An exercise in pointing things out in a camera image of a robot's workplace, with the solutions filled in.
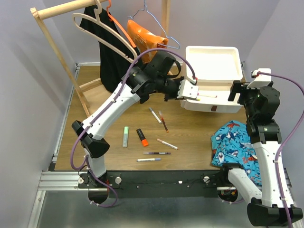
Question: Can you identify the white marker grey cap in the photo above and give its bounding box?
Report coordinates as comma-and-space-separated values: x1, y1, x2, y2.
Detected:
149, 107, 162, 124

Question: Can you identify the brown top drawer pull tab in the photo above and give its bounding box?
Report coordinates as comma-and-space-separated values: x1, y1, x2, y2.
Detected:
211, 105, 217, 112

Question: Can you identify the orange tie-dye garment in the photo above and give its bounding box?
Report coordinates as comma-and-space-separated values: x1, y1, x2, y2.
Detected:
127, 20, 169, 53

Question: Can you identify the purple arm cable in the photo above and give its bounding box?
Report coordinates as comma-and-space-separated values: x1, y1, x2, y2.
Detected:
222, 71, 304, 228
70, 48, 199, 208

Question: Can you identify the wooden clothes rack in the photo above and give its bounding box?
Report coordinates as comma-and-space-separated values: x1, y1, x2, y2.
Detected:
29, 0, 181, 116

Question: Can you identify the white marker lilac cap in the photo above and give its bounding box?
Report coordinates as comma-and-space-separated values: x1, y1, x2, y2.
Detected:
136, 158, 161, 162

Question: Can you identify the black orange highlighter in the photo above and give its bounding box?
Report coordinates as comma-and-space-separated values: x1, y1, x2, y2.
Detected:
136, 129, 149, 147

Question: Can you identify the orange plastic hanger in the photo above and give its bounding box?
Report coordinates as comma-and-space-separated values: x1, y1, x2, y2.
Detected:
106, 0, 136, 48

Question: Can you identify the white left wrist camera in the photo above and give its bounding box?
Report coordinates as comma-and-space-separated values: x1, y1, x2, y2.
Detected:
177, 79, 199, 100

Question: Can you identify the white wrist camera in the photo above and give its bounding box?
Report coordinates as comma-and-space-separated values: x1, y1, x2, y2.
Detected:
177, 79, 199, 100
247, 68, 272, 89

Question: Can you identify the aluminium frame rail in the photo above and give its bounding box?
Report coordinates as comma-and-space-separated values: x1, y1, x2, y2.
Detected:
27, 171, 297, 228

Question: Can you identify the beige wooden hanger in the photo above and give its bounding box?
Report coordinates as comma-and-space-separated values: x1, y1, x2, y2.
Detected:
72, 0, 139, 63

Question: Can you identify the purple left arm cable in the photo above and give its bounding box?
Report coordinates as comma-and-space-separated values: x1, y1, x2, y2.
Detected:
70, 48, 199, 208

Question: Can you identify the blue shark print cloth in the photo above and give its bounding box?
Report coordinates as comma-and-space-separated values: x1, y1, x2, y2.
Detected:
210, 120, 262, 187

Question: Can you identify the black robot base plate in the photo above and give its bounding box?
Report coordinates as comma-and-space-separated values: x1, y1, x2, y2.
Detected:
78, 170, 238, 203

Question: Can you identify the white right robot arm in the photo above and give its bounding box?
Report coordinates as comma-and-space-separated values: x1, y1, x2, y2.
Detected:
218, 81, 303, 228

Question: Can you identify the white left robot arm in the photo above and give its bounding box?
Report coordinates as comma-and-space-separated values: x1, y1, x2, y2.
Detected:
70, 48, 183, 188

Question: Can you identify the green transparent highlighter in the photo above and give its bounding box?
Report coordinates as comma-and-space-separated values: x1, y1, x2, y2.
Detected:
122, 126, 129, 148

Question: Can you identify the white marker pink cap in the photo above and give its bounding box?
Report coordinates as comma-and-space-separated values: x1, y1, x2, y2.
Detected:
198, 94, 218, 98

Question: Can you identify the blue wire hanger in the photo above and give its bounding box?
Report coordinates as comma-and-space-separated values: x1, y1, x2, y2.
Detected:
127, 0, 181, 50

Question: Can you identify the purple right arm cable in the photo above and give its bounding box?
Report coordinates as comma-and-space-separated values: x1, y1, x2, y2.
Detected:
222, 71, 304, 228

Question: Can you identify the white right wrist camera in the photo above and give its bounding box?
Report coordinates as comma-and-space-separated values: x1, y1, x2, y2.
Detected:
247, 68, 272, 89

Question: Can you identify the red transparent pen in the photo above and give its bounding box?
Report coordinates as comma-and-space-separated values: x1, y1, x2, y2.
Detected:
158, 111, 169, 133

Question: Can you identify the purple dark marker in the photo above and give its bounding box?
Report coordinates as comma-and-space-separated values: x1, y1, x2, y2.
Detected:
143, 152, 171, 155

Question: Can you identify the white three-drawer organizer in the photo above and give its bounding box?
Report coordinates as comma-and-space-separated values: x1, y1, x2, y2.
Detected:
180, 46, 243, 113

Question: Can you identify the white marker peach cap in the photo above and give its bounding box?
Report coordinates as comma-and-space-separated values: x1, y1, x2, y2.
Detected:
157, 139, 179, 150

